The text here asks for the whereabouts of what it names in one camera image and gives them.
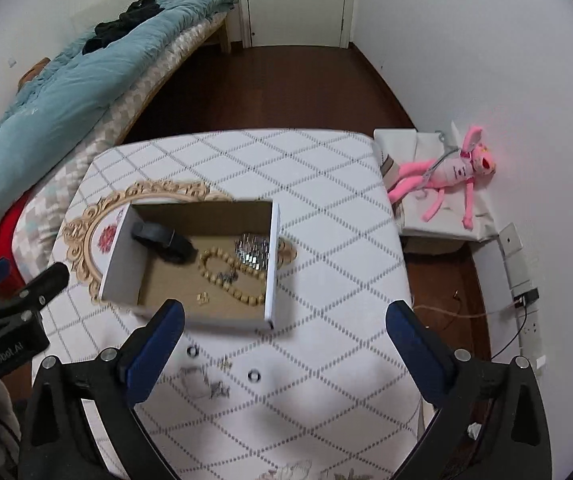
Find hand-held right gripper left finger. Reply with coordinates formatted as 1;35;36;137
19;299;187;480

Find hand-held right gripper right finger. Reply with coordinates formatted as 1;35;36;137
385;300;552;480

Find white cardboard box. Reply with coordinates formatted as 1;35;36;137
99;200;281;334

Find ornate gold framed mirror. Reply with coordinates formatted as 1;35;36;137
60;180;298;302

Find black wristband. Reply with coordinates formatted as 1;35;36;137
133;221;196;264

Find white power strip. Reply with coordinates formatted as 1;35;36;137
517;309;547;372

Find black charger plug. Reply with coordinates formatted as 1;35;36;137
511;287;540;309

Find white diamond pattern tablecloth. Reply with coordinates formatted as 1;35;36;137
41;129;425;480

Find pink plush toy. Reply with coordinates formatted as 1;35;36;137
387;122;498;231

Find light blue duvet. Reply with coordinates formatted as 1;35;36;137
0;0;240;248

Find black clothes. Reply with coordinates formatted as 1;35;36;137
82;0;163;55

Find white door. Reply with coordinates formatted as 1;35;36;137
235;0;358;49

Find beige cable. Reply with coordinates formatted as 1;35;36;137
411;290;517;328

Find wooden bead bracelet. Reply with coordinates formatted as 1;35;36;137
198;247;267;307

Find silver link bracelet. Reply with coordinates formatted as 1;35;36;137
234;233;272;274

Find white wall socket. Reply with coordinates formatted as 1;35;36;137
499;222;524;254

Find wire clothes hanger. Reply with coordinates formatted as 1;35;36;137
418;131;469;196

